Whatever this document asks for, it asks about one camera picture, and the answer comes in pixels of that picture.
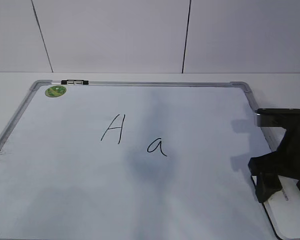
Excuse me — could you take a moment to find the white board eraser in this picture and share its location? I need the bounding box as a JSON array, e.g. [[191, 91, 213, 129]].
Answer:
[[251, 176, 300, 240]]

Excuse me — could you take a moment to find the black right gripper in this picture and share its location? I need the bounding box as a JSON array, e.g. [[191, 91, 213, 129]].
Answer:
[[248, 108, 300, 203]]

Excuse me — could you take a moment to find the round green magnet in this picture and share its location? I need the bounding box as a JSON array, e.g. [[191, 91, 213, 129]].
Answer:
[[45, 85, 67, 98]]

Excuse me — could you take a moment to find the white board with grey frame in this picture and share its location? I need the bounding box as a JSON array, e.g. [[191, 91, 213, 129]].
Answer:
[[0, 80, 278, 240]]

